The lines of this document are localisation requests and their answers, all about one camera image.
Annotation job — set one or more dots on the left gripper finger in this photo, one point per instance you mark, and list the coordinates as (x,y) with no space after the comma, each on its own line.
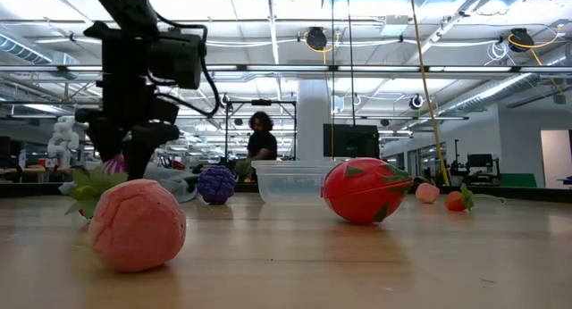
(109,139)
(143,144)

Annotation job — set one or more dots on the purple white striped onion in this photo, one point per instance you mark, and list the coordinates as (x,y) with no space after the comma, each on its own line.
(115,166)

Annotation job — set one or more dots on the red fruit with green leaves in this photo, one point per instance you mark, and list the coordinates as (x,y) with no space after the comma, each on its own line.
(91,188)

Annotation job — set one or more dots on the pink round toy fruit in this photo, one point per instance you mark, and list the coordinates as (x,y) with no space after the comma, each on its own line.
(136,226)
(427,194)

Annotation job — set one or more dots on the purple toy blackberry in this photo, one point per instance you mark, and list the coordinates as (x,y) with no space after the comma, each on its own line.
(216,185)

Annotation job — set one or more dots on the red green dragon fruit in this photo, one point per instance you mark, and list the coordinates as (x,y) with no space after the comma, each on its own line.
(364,193)

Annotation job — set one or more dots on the small strawberry with green stem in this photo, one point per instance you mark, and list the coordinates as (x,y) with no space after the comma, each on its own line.
(455,202)

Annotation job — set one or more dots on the clear plastic tupperware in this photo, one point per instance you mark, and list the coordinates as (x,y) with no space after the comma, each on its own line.
(286,184)

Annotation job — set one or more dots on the white robot figure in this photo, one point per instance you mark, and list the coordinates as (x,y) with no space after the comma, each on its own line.
(62,141)

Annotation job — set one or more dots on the grey cloth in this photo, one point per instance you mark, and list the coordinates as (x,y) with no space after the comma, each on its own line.
(179,188)

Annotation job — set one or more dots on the person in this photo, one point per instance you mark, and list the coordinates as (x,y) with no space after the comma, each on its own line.
(261,144)

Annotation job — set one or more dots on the white column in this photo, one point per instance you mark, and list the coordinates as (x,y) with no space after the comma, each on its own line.
(310,121)

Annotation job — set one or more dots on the black monitor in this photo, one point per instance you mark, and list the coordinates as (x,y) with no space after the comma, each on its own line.
(353,141)

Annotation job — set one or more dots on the black workstation with monitor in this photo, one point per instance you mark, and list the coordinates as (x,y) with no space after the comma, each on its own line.
(479,161)

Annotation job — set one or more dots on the green board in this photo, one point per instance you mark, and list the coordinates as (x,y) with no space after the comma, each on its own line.
(518,180)

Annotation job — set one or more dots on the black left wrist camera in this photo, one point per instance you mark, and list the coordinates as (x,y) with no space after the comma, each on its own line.
(179,59)

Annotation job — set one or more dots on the black table frame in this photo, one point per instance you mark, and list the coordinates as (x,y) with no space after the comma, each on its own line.
(243,188)

